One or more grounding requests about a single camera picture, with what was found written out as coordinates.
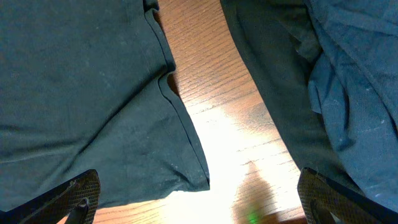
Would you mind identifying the dark teal t-shirt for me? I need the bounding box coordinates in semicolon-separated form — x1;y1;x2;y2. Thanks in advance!
1;0;210;211

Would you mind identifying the blue garment in pile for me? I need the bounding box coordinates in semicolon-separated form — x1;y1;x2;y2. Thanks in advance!
307;0;397;210

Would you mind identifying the black garment in pile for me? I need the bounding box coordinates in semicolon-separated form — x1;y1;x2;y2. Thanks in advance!
220;0;361;193

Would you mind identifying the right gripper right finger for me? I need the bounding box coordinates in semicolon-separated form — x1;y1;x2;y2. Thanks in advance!
297;168;397;224

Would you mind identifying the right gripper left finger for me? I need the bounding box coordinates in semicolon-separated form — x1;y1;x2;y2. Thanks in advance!
1;169;101;224

